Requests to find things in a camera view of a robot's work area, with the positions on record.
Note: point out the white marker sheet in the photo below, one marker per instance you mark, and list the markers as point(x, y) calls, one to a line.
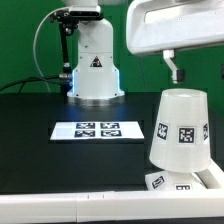
point(95, 130)

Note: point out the white lamp shade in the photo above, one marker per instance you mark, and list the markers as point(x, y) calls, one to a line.
point(181, 141)

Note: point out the white front fence rail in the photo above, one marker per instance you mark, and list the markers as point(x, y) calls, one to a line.
point(110, 206)

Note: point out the white lamp base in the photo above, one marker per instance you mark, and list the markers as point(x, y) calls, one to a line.
point(172, 181)

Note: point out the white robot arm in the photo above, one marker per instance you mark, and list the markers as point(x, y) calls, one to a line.
point(95, 79)

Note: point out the black camera on stand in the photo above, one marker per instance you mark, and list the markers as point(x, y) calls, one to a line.
point(68, 20)

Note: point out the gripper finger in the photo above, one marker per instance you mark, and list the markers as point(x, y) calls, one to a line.
point(178, 75)

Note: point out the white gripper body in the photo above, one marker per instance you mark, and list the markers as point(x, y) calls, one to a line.
point(156, 25)

